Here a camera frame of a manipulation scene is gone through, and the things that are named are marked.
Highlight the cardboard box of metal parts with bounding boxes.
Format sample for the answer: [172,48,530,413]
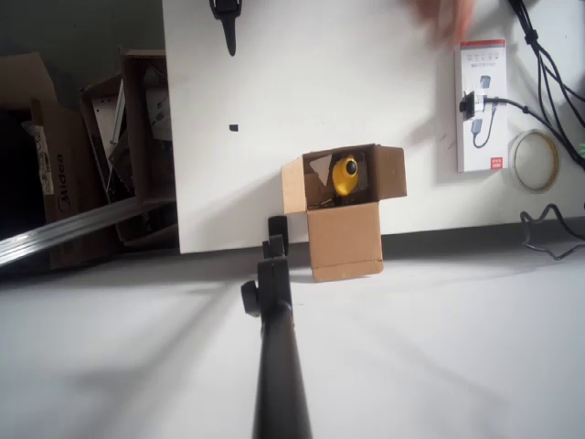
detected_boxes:
[80,48,178,251]

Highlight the large Midea cardboard box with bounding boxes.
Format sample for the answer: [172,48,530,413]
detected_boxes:
[0,52,122,271]

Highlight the small open cardboard box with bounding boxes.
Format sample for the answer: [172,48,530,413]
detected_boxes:
[281,144,409,284]

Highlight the white product box red stripes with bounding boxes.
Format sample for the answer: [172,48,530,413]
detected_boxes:
[453,38,509,174]

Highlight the person's bare hand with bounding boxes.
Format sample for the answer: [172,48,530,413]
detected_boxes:
[404,0,479,49]

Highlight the grey white metal part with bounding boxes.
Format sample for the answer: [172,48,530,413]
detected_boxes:
[144,63,174,143]

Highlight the small black white webcam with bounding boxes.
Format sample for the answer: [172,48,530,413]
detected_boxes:
[458,90,486,123]

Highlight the black stand clamp knob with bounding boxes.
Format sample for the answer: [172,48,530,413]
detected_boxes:
[240,280,262,317]

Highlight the clear tape roll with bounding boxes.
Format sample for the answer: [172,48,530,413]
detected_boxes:
[507,129,561,196]

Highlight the perforated metal bracket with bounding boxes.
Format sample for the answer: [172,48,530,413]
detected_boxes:
[90,80,136,205]

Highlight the aluminium extrusion rail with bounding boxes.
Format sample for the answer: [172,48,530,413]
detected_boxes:
[0,197,177,271]

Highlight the black webcam cable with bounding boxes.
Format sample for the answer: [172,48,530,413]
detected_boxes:
[483,94,585,162]

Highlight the black camera stand pole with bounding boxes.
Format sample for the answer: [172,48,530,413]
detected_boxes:
[250,214,314,439]

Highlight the thin black kinked cable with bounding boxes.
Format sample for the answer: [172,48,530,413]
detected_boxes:
[519,203,585,262]

